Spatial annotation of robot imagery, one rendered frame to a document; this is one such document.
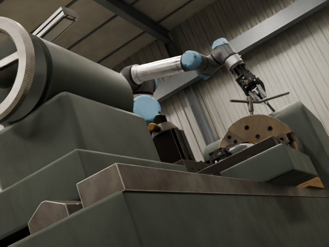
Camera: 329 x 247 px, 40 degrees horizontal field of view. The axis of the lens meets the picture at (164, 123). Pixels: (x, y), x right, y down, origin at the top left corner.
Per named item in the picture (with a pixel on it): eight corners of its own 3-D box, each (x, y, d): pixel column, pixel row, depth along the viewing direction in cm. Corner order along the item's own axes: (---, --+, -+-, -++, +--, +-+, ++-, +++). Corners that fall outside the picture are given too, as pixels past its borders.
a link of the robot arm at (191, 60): (107, 65, 219) (195, 43, 192) (122, 69, 228) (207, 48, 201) (108, 89, 218) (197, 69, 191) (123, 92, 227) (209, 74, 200)
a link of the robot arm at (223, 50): (214, 51, 212) (227, 37, 209) (227, 68, 208) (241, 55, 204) (206, 47, 205) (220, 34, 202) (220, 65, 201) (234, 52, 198)
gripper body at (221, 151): (230, 165, 154) (200, 180, 159) (238, 167, 162) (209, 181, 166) (222, 145, 157) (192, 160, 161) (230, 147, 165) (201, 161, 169)
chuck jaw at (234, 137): (248, 156, 179) (224, 139, 184) (255, 145, 178) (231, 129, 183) (240, 154, 169) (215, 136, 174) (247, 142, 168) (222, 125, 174)
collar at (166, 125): (160, 143, 131) (156, 134, 132) (183, 131, 128) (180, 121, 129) (147, 140, 124) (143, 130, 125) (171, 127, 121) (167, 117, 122)
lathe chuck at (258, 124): (232, 202, 185) (219, 127, 192) (311, 189, 172) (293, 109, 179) (224, 202, 177) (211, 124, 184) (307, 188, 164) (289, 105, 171)
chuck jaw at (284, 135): (263, 146, 177) (291, 132, 173) (269, 157, 175) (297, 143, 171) (255, 142, 167) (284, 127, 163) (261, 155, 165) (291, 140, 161)
